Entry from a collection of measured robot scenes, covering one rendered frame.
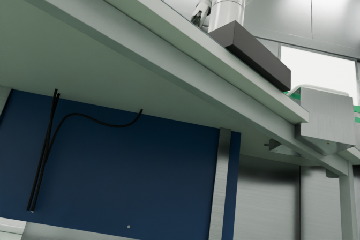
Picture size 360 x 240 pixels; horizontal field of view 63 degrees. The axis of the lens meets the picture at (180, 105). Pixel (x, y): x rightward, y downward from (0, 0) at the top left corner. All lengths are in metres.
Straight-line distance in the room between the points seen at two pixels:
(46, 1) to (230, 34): 0.37
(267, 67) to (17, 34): 0.57
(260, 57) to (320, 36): 1.11
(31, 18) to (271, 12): 1.34
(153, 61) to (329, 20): 1.47
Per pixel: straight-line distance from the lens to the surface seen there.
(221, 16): 0.83
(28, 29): 0.72
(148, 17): 0.55
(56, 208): 0.99
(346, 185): 1.31
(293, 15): 1.82
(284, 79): 0.80
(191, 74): 0.62
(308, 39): 1.73
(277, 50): 1.60
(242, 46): 0.67
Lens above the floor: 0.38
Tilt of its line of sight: 22 degrees up
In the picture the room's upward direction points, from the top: 9 degrees clockwise
